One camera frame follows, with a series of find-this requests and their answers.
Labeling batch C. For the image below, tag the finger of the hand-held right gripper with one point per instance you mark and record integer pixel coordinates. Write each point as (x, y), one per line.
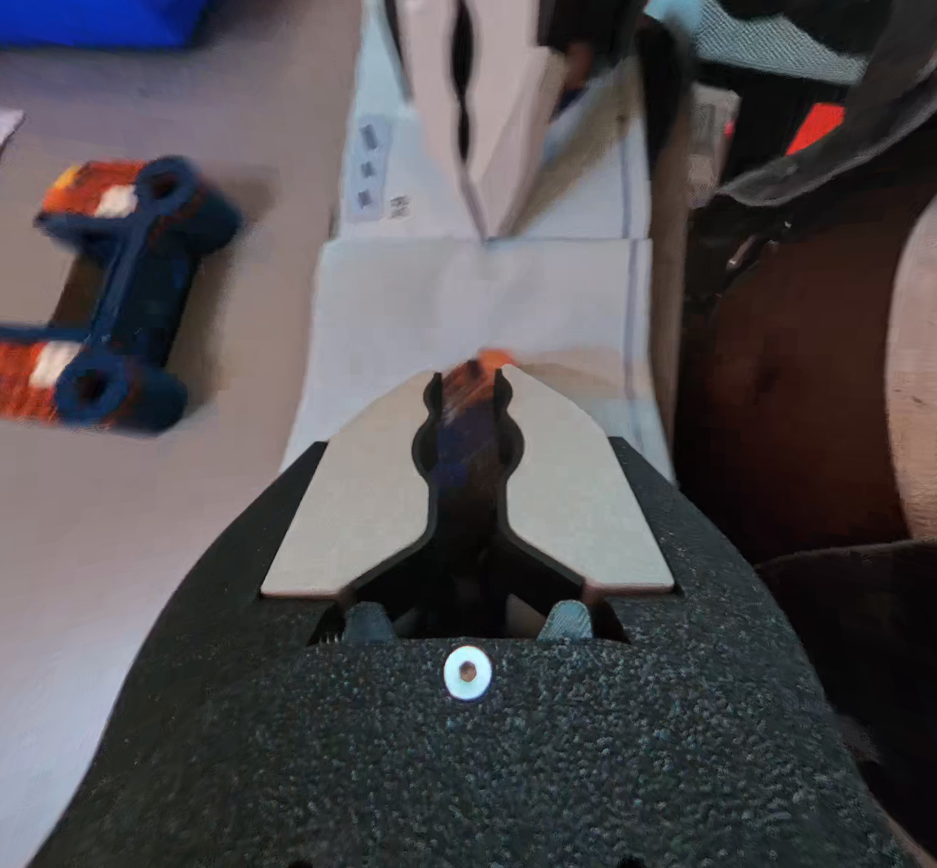
(512, 77)
(432, 40)

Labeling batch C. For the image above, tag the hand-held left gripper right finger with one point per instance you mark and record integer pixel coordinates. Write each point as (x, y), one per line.
(585, 502)

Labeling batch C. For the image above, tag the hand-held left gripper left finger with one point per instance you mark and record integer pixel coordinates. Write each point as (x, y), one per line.
(351, 509)

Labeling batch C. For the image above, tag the blue and orange brick model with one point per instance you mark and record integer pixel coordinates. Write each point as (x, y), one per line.
(146, 282)

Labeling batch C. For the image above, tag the grey mesh chair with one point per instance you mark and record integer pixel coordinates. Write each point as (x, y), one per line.
(768, 40)

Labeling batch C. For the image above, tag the open instruction booklet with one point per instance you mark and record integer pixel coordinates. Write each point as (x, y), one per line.
(476, 297)

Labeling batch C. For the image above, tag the closed booklet, purple arcade picture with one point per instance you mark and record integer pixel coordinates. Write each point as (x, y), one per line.
(9, 128)

